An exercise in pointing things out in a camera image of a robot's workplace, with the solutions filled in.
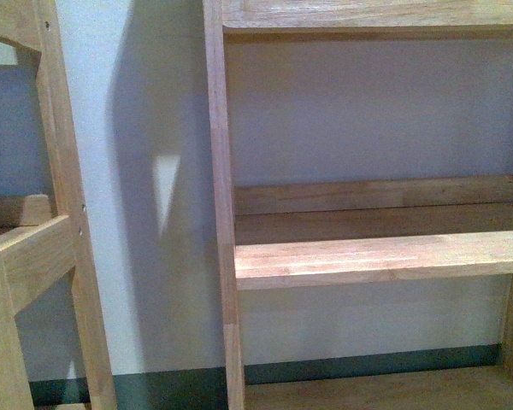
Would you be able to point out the wooden shelf unit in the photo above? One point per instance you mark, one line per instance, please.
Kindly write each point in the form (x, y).
(327, 234)

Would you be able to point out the wooden chair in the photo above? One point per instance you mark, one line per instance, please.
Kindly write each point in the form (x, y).
(44, 238)

